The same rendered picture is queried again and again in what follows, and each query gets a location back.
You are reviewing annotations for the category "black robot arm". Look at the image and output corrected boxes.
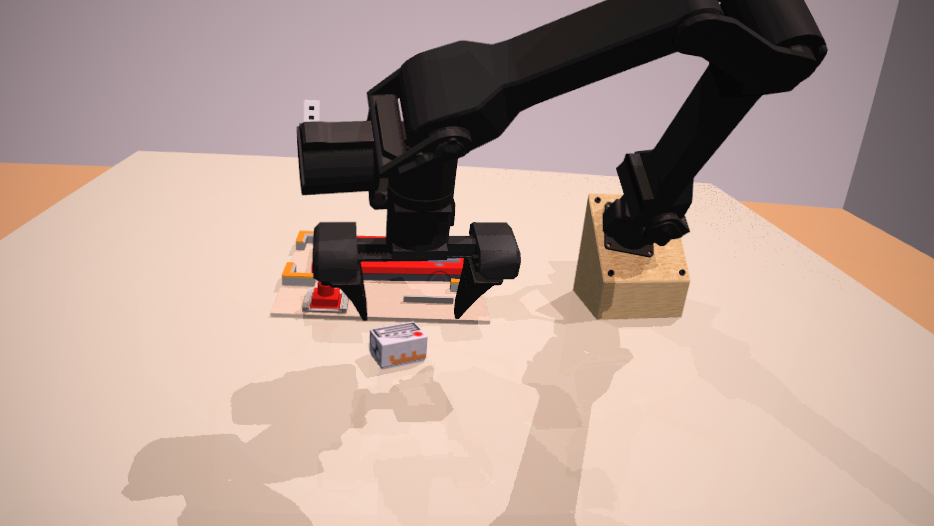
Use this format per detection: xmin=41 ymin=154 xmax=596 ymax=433
xmin=296 ymin=0 xmax=828 ymax=257

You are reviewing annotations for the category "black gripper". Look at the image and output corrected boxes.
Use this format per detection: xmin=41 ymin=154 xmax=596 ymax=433
xmin=313 ymin=184 xmax=521 ymax=321

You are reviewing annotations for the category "red toy car body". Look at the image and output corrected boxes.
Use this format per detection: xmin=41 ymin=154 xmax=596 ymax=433
xmin=361 ymin=258 xmax=464 ymax=282

